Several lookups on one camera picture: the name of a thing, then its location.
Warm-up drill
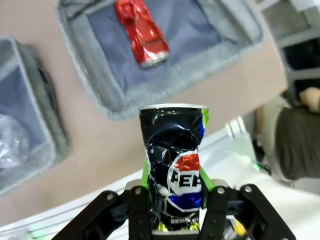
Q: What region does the grey metal shelf rack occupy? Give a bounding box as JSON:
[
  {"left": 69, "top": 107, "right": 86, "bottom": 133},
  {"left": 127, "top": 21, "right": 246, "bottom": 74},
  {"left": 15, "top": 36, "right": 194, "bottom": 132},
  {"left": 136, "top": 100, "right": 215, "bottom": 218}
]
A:
[{"left": 258, "top": 0, "right": 320, "bottom": 101}]

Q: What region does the bystander in olive shirt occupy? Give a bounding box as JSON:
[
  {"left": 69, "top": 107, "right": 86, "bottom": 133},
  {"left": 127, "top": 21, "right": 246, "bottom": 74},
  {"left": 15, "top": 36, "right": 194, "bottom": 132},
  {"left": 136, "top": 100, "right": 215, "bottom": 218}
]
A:
[{"left": 273, "top": 86, "right": 320, "bottom": 181}]

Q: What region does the clear plastic bag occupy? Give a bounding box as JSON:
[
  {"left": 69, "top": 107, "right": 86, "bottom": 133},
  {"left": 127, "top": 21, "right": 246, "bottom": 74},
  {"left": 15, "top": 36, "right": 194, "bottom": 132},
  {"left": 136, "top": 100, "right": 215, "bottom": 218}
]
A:
[{"left": 0, "top": 113, "right": 32, "bottom": 176}]

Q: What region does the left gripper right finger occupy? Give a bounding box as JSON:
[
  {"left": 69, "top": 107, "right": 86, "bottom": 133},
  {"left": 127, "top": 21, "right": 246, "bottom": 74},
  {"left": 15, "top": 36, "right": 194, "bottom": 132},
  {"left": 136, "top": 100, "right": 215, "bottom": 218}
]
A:
[{"left": 198, "top": 167, "right": 298, "bottom": 240}]

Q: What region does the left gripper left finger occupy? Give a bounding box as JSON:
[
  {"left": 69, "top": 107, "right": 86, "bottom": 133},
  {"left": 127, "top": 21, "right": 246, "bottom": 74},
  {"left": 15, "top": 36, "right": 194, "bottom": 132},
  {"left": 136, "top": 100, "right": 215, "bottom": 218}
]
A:
[{"left": 51, "top": 161, "right": 154, "bottom": 240}]

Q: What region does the grey fabric basket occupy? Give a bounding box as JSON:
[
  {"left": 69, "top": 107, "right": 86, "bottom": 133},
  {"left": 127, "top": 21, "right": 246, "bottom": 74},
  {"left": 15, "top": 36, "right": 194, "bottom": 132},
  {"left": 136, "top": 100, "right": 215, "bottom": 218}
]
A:
[
  {"left": 0, "top": 36, "right": 73, "bottom": 197},
  {"left": 55, "top": 0, "right": 265, "bottom": 121}
]

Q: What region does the crushed black Pepsi can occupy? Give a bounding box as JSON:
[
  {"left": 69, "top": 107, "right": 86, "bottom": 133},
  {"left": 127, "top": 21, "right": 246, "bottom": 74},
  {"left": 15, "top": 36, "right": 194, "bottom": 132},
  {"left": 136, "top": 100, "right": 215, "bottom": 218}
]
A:
[{"left": 138, "top": 103, "right": 210, "bottom": 232}]

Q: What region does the crushed red cola can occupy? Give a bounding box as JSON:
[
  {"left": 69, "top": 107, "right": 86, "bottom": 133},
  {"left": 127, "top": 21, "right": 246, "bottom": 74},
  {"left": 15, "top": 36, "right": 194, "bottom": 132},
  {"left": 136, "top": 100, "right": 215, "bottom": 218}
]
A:
[{"left": 113, "top": 0, "right": 171, "bottom": 70}]

